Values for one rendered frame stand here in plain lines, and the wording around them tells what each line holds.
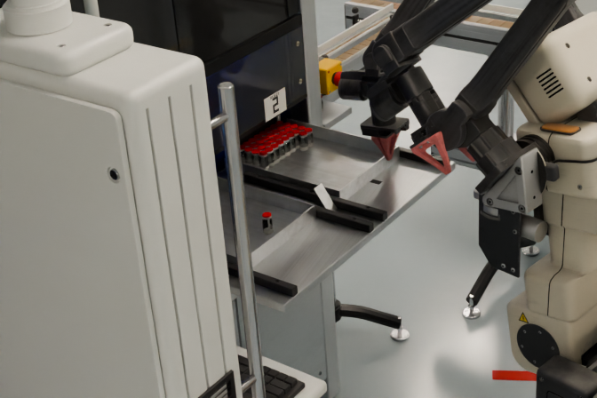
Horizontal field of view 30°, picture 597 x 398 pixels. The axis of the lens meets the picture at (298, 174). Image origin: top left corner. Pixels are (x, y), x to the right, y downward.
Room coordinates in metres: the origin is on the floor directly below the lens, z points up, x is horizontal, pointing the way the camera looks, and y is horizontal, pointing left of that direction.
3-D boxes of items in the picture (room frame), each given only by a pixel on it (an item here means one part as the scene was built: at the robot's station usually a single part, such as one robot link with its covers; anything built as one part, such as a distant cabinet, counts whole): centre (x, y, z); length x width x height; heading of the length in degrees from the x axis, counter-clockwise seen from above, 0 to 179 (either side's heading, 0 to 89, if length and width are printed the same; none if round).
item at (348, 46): (3.01, -0.15, 0.92); 0.69 x 0.16 x 0.16; 142
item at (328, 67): (2.70, -0.09, 1.00); 0.08 x 0.07 x 0.07; 52
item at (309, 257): (2.25, 0.02, 0.87); 0.70 x 0.48 x 0.02; 142
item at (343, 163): (2.42, -0.04, 0.90); 0.34 x 0.26 x 0.04; 52
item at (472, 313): (3.15, -0.66, 0.07); 0.50 x 0.08 x 0.14; 142
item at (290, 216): (2.16, 0.18, 0.90); 0.34 x 0.26 x 0.04; 52
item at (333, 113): (2.74, -0.06, 0.87); 0.14 x 0.13 x 0.02; 52
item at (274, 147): (2.48, 0.03, 0.90); 0.18 x 0.02 x 0.05; 142
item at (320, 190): (2.16, -0.10, 0.91); 0.14 x 0.03 x 0.06; 52
